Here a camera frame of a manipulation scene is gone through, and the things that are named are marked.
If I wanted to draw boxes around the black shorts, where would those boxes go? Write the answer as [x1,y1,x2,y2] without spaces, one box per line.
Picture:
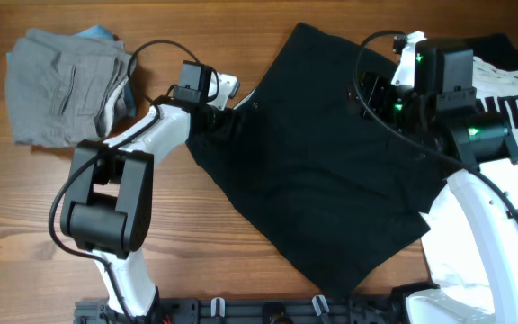
[187,23,443,297]

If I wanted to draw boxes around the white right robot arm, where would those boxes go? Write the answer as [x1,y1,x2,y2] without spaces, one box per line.
[353,31,518,323]

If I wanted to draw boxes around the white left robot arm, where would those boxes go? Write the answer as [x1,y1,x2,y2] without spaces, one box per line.
[49,73,240,323]

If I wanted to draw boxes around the black garment under t-shirt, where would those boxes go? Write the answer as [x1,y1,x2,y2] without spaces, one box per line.
[464,33,518,72]

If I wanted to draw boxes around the folded blue garment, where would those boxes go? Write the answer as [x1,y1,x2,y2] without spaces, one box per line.
[5,23,137,119]

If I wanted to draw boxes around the folded grey shorts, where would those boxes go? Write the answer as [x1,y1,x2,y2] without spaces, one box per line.
[4,27,135,149]

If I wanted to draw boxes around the white Puma t-shirt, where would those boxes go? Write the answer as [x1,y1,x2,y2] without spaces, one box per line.
[422,58,518,323]

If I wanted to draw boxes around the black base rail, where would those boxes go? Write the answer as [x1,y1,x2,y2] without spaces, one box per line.
[73,294,440,324]

